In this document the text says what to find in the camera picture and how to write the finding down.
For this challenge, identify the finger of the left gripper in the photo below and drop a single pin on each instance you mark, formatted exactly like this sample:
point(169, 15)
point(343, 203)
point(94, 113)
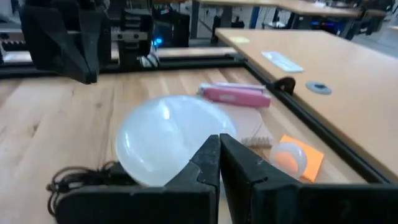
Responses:
point(90, 40)
point(53, 40)

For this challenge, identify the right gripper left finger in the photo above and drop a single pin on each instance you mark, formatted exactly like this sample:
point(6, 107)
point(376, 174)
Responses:
point(174, 202)

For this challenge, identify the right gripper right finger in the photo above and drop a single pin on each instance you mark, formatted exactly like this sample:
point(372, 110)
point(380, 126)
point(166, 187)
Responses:
point(295, 205)

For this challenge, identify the white reflector lightbulb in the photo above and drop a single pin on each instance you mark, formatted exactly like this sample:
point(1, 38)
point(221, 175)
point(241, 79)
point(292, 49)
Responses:
point(161, 140)

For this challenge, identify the black computer blue light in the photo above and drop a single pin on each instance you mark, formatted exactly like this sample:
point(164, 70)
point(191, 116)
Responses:
point(171, 28)

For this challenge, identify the orange sticky note pad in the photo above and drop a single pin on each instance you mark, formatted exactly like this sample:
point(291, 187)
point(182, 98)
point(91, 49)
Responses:
point(314, 158)

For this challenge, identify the yellow sticky note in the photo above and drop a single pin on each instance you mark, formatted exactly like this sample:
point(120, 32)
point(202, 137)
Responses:
point(239, 40)

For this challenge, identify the pink flat box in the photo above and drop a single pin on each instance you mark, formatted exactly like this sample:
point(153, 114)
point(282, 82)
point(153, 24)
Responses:
point(236, 96)

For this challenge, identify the light brown desk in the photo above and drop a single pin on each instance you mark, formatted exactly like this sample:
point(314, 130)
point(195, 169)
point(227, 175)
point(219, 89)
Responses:
point(342, 84)

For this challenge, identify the white rectangular card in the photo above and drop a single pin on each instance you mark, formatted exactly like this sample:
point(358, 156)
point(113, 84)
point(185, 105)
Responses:
point(282, 61)

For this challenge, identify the brown background desk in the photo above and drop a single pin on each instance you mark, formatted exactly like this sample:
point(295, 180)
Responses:
point(295, 7)

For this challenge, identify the black metal table frame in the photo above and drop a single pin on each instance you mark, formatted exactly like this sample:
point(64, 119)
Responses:
point(311, 124)

